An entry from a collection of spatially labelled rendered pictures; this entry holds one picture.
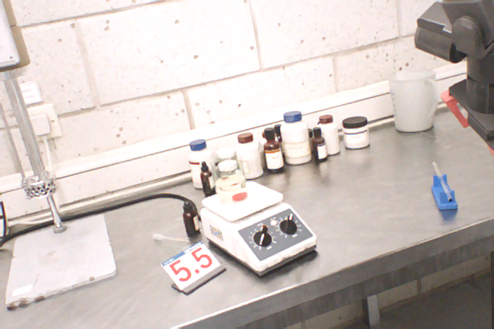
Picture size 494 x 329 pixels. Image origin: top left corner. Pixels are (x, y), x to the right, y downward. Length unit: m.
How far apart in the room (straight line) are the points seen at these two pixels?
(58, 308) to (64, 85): 0.60
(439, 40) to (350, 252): 0.40
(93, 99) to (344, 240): 0.74
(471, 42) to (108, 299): 0.69
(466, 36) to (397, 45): 1.01
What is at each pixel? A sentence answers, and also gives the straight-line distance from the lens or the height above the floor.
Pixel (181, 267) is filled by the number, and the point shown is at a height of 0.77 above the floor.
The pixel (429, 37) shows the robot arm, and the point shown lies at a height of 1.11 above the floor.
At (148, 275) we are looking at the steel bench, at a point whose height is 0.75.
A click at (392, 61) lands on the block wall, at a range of 1.68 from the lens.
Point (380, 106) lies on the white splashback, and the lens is 1.62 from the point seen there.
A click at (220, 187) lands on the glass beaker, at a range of 0.98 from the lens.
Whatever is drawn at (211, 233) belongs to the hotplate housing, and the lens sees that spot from 1.03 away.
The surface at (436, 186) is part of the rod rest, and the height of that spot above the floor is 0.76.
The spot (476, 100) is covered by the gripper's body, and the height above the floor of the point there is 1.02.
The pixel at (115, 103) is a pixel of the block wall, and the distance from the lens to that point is 1.41.
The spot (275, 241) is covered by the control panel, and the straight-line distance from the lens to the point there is 0.93.
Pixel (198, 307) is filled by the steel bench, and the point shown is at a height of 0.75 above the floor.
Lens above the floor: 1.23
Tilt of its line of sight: 19 degrees down
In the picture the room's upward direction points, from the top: 10 degrees counter-clockwise
